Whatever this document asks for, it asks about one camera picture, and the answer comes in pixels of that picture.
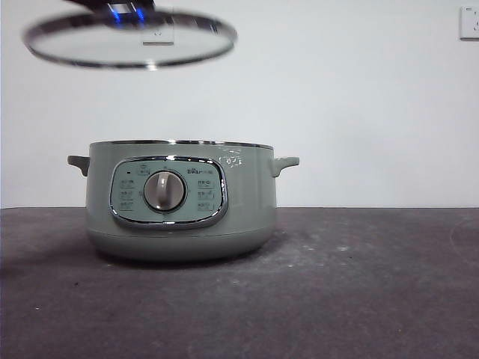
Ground glass lid with green knob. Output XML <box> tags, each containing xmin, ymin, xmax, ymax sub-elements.
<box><xmin>21</xmin><ymin>2</ymin><xmax>239</xmax><ymax>72</ymax></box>

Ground green electric cooking pot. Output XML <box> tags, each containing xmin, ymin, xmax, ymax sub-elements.
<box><xmin>67</xmin><ymin>139</ymin><xmax>301</xmax><ymax>262</ymax></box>

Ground white wall socket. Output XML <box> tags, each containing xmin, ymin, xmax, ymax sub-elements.
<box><xmin>460</xmin><ymin>6</ymin><xmax>479</xmax><ymax>41</ymax></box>
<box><xmin>141</xmin><ymin>14</ymin><xmax>176</xmax><ymax>47</ymax></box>

